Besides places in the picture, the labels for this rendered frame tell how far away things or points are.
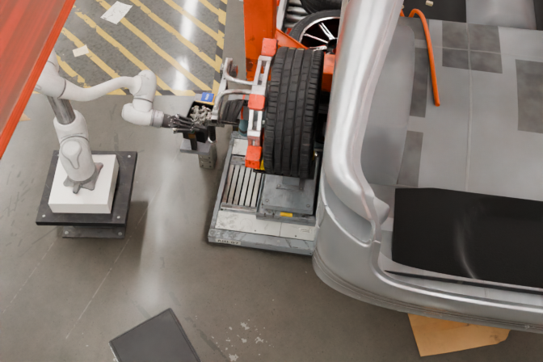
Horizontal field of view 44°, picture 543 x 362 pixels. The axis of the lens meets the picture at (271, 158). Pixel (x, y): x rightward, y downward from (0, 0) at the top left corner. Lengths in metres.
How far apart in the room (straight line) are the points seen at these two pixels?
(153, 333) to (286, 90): 1.36
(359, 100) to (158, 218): 2.03
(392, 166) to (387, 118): 0.24
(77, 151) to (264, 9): 1.24
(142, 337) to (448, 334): 1.65
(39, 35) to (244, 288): 3.18
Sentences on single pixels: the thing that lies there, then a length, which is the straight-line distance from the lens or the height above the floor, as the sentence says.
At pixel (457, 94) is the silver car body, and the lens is 3.44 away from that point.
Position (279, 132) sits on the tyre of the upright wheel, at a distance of 3.19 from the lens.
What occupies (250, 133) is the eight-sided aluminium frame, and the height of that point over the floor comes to 0.97.
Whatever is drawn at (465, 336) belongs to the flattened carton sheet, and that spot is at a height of 0.01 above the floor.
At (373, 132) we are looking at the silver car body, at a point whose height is 1.17.
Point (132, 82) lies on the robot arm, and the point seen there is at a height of 0.94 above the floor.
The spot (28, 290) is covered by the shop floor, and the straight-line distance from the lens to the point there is 4.13.
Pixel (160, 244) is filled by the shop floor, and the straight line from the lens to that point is 4.08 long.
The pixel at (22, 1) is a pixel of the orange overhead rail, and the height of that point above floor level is 3.00.
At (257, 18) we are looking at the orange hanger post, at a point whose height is 1.04.
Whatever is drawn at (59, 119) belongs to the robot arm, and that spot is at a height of 0.74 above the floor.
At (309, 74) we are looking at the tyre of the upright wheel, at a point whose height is 1.17.
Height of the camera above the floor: 3.54
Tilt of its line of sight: 54 degrees down
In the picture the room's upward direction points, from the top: straight up
